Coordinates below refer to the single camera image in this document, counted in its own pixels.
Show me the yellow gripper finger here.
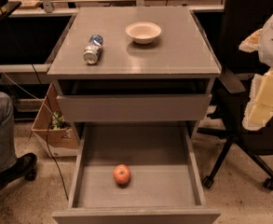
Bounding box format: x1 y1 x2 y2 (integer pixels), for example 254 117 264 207
242 68 273 131
239 29 262 53

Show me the red apple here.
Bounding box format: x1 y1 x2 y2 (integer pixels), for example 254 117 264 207
113 164 130 185

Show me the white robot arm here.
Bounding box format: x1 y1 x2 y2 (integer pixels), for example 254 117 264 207
239 15 273 131

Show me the grey drawer cabinet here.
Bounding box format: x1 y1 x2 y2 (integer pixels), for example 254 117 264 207
48 7 221 137

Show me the open middle drawer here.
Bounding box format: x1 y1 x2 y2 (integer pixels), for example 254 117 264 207
53 123 220 224

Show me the grey top drawer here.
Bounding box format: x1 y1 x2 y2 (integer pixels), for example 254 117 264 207
57 94 212 122

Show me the black office chair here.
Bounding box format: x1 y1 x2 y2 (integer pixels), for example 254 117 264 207
198 0 273 191

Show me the white paper bowl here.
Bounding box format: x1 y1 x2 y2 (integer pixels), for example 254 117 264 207
126 22 162 45

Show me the silver blue soda can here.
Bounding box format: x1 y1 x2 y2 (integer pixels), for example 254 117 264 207
83 35 103 64

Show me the cardboard box with items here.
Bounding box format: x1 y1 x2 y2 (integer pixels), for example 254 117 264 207
32 84 78 158

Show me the black shoe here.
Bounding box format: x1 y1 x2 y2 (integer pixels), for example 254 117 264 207
0 153 37 190

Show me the black cable on floor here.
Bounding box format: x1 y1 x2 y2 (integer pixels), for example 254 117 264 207
30 63 70 201

